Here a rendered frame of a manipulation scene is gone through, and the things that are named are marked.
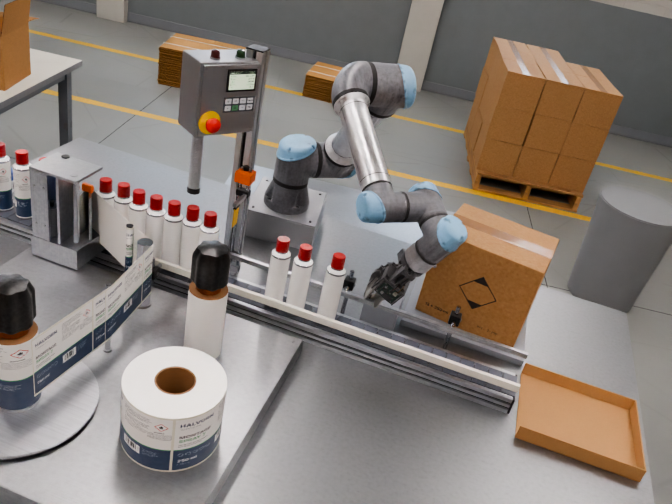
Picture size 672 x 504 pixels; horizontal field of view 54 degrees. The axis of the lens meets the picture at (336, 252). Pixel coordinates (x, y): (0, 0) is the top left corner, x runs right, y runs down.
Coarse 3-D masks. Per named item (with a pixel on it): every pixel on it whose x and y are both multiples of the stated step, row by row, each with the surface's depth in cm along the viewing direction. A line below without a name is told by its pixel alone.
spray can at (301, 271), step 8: (304, 248) 167; (312, 248) 168; (304, 256) 168; (296, 264) 169; (304, 264) 169; (312, 264) 170; (296, 272) 170; (304, 272) 170; (296, 280) 171; (304, 280) 171; (288, 288) 175; (296, 288) 172; (304, 288) 173; (288, 296) 175; (296, 296) 173; (304, 296) 174; (296, 304) 175; (304, 304) 177
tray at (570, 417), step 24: (528, 384) 178; (552, 384) 180; (576, 384) 178; (528, 408) 170; (552, 408) 172; (576, 408) 174; (600, 408) 175; (624, 408) 177; (528, 432) 159; (552, 432) 164; (576, 432) 166; (600, 432) 167; (624, 432) 169; (576, 456) 158; (600, 456) 156; (624, 456) 162
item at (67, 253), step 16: (32, 176) 165; (48, 176) 165; (32, 192) 168; (48, 192) 167; (64, 192) 168; (32, 208) 170; (48, 208) 169; (64, 208) 170; (32, 224) 173; (48, 224) 171; (64, 224) 172; (32, 240) 175; (48, 240) 174; (64, 240) 175; (80, 240) 177; (96, 240) 180; (48, 256) 176; (64, 256) 174; (80, 256) 175
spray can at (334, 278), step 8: (336, 256) 167; (344, 256) 168; (336, 264) 167; (328, 272) 169; (336, 272) 168; (344, 272) 169; (328, 280) 169; (336, 280) 169; (328, 288) 170; (336, 288) 170; (320, 296) 175; (328, 296) 171; (336, 296) 172; (320, 304) 174; (328, 304) 173; (336, 304) 174; (320, 312) 175; (328, 312) 174; (336, 312) 177
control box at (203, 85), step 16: (192, 64) 157; (208, 64) 155; (224, 64) 157; (240, 64) 160; (256, 64) 163; (192, 80) 158; (208, 80) 157; (224, 80) 159; (256, 80) 165; (192, 96) 160; (208, 96) 159; (224, 96) 162; (240, 96) 164; (256, 96) 168; (192, 112) 161; (208, 112) 161; (240, 112) 167; (192, 128) 163; (224, 128) 167; (240, 128) 170
